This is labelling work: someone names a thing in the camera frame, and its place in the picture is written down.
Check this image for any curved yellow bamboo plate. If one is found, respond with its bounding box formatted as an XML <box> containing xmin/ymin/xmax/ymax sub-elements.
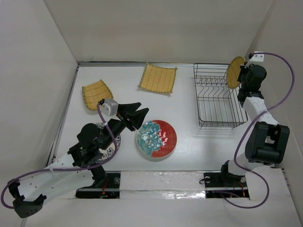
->
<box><xmin>82</xmin><ymin>80</ymin><xmax>113</xmax><ymax>111</ymax></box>

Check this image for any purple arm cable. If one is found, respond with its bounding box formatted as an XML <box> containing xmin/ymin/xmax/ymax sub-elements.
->
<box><xmin>0</xmin><ymin>102</ymin><xmax>118</xmax><ymax>209</ymax></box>
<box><xmin>219</xmin><ymin>52</ymin><xmax>296</xmax><ymax>209</ymax></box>

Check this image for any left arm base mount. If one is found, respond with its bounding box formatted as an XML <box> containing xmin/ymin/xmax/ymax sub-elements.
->
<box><xmin>75</xmin><ymin>172</ymin><xmax>121</xmax><ymax>199</ymax></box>

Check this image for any red and teal floral plate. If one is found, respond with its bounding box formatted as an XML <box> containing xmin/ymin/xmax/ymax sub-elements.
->
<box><xmin>135</xmin><ymin>120</ymin><xmax>178</xmax><ymax>160</ymax></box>

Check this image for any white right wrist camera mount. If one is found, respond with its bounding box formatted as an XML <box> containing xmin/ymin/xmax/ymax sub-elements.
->
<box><xmin>244</xmin><ymin>52</ymin><xmax>264</xmax><ymax>68</ymax></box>

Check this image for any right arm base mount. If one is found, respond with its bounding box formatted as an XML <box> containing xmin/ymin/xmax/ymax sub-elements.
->
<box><xmin>199</xmin><ymin>172</ymin><xmax>250</xmax><ymax>199</ymax></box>

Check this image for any black wire dish rack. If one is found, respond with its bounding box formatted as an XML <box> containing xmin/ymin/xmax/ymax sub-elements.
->
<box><xmin>193</xmin><ymin>63</ymin><xmax>248</xmax><ymax>128</ymax></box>

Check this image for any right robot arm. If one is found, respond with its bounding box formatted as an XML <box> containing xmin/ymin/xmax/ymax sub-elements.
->
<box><xmin>219</xmin><ymin>64</ymin><xmax>290</xmax><ymax>186</ymax></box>

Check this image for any square yellow bamboo plate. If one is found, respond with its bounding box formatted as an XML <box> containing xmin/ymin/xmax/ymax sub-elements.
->
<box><xmin>138</xmin><ymin>62</ymin><xmax>178</xmax><ymax>95</ymax></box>

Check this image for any blue and white floral plate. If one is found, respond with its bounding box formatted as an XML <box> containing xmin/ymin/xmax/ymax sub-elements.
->
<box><xmin>98</xmin><ymin>135</ymin><xmax>121</xmax><ymax>164</ymax></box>

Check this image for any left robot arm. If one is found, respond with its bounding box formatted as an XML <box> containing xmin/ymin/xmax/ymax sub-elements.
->
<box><xmin>6</xmin><ymin>99</ymin><xmax>149</xmax><ymax>218</ymax></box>

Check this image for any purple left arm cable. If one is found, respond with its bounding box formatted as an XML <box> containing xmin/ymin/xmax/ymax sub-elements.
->
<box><xmin>0</xmin><ymin>102</ymin><xmax>118</xmax><ymax>209</ymax></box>

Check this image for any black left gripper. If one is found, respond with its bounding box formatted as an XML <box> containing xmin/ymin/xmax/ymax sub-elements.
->
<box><xmin>99</xmin><ymin>103</ymin><xmax>148</xmax><ymax>150</ymax></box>

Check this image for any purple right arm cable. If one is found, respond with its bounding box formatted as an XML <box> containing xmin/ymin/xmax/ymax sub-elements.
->
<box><xmin>219</xmin><ymin>52</ymin><xmax>296</xmax><ymax>209</ymax></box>

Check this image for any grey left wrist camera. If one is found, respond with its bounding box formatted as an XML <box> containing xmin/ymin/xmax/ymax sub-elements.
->
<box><xmin>99</xmin><ymin>99</ymin><xmax>119</xmax><ymax>117</ymax></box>

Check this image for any round yellow woven plate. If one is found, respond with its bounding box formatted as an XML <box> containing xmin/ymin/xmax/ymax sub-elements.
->
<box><xmin>226</xmin><ymin>56</ymin><xmax>245</xmax><ymax>89</ymax></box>

